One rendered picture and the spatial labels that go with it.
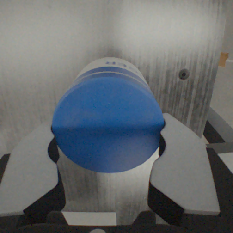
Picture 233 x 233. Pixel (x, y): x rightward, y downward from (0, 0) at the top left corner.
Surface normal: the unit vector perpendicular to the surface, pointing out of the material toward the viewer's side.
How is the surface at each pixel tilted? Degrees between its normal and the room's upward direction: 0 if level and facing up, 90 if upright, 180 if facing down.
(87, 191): 0
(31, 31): 0
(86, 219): 90
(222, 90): 0
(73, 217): 90
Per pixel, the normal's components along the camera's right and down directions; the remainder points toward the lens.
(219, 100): 0.00, 0.47
